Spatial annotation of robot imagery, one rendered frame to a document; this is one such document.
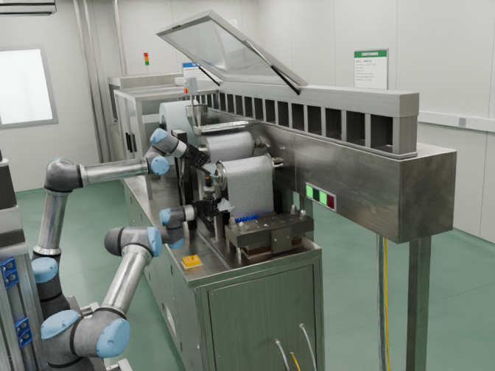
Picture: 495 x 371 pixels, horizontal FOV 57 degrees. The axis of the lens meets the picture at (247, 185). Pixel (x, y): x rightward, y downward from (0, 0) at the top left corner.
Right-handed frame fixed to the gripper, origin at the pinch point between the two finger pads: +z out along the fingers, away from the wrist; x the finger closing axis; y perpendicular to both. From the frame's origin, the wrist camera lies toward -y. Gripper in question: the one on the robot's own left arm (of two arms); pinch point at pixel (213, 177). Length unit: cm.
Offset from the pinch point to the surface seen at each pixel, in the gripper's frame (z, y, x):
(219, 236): 21.8, -24.3, 3.8
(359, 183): 25, 28, -66
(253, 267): 27.7, -24.5, -29.9
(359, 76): 192, 189, 263
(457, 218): 277, 90, 107
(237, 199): 15.3, -3.1, -4.2
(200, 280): 9, -40, -30
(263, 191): 24.7, 7.5, -4.2
